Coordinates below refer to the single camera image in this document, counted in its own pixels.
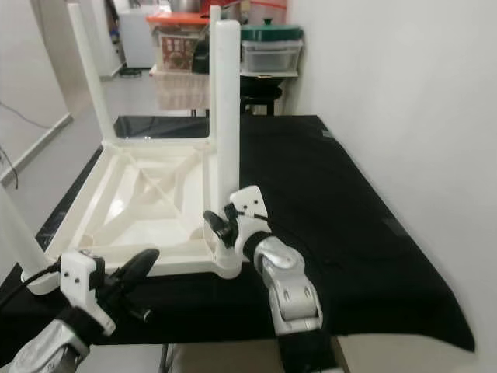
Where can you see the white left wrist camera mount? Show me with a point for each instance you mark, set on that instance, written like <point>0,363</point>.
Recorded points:
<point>79,284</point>

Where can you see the white appliance cabinet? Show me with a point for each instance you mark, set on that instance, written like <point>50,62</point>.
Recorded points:
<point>133,39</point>

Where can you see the clear jar with red band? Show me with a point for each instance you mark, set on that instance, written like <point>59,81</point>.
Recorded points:
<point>269,12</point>

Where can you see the stainless steel pot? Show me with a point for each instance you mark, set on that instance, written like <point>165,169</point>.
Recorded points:
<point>185,6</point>

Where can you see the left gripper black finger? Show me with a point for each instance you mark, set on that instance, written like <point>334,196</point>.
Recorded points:
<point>128,289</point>
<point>140,266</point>

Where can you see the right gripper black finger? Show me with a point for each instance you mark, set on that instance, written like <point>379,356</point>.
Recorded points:
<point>216,225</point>

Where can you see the small black floor object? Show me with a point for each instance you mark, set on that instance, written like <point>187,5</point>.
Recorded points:
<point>130,71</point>

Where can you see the clear container with green lid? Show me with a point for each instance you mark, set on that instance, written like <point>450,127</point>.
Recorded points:
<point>272,54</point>

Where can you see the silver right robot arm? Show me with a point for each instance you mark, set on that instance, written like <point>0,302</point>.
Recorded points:
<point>291,295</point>

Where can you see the black tablecloth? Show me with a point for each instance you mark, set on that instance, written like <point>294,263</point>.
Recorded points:
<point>342,194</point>

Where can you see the black bag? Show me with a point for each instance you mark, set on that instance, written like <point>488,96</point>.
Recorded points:
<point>200,58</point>

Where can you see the black stool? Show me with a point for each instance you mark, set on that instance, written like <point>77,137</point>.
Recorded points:
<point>260,93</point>

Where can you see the clear tape patch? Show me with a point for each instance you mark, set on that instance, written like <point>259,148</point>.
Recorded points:
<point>394,227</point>
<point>328,134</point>

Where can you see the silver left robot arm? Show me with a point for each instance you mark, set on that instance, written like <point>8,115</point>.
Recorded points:
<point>54,350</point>

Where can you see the printed box with orange lid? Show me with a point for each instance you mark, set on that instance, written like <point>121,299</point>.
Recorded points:
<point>175,47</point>

